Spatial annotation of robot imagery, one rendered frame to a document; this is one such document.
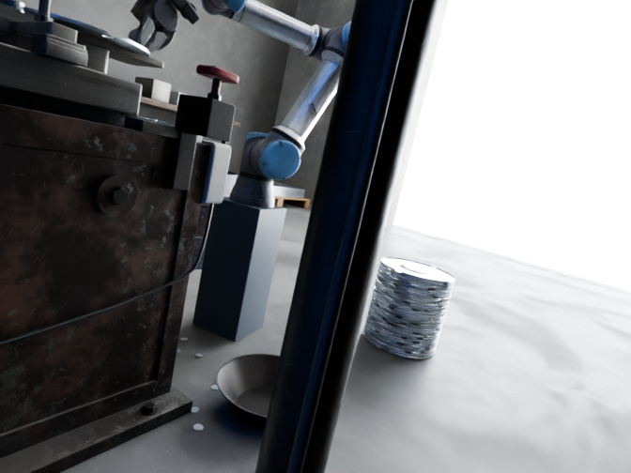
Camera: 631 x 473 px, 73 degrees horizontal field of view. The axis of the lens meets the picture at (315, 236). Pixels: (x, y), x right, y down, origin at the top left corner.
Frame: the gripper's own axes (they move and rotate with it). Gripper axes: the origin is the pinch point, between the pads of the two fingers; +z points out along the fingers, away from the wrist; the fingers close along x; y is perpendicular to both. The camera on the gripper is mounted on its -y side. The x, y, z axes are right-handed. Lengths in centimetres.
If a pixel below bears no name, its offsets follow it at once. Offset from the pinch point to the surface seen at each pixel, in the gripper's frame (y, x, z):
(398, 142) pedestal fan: -87, 35, 31
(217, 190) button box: -27.5, -15.0, 22.5
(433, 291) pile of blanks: -59, -100, 11
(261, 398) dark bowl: -39, -52, 63
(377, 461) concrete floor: -73, -55, 62
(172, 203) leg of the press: -25.3, -7.6, 30.1
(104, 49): -4.1, 9.1, 7.2
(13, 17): -6.0, 25.0, 14.8
